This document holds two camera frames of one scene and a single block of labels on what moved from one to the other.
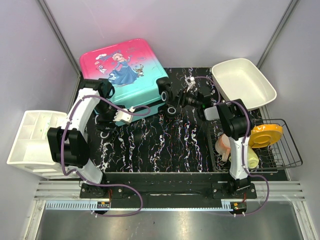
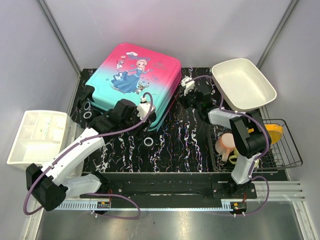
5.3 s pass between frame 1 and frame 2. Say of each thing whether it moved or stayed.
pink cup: stayed
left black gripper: moved
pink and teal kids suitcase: moved
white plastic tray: stayed
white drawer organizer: stayed
